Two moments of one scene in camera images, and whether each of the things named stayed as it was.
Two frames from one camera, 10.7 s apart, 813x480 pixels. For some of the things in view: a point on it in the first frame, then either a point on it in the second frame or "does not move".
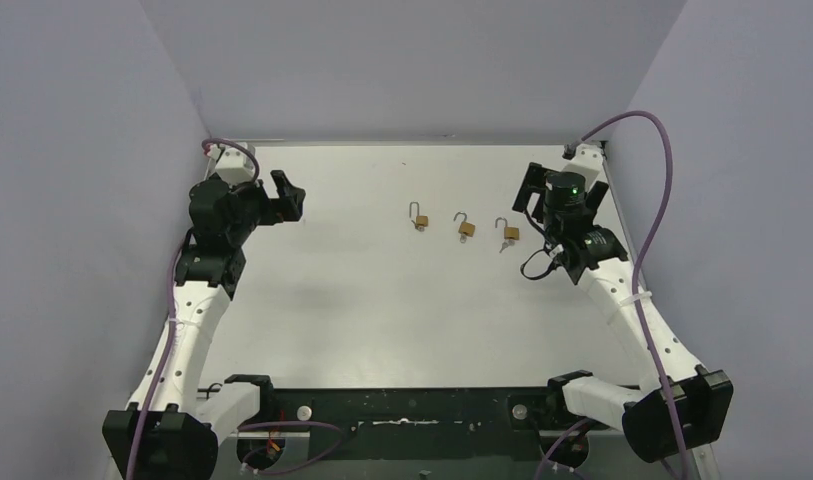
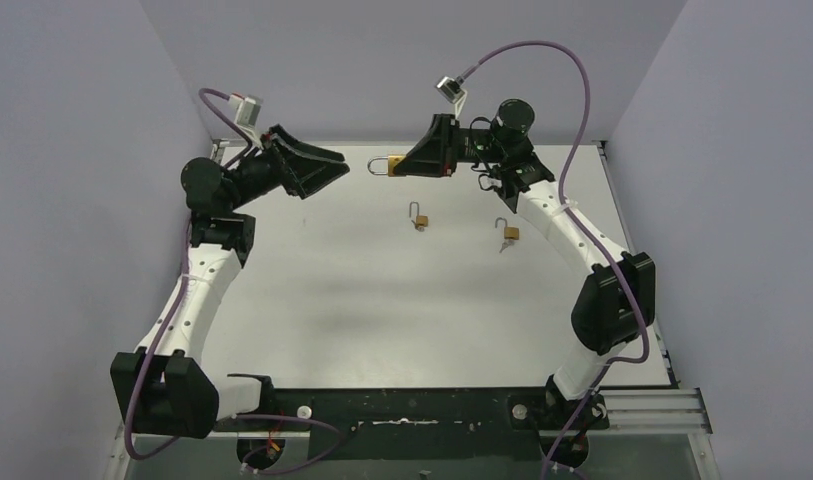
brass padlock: [420, 220] does not move
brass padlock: [510, 232] does not move
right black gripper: [532, 183] -> [436, 154]
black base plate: [415, 424] does not move
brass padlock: [465, 227] -> [392, 161]
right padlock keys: [506, 244] does not move
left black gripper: [273, 201] -> [283, 160]
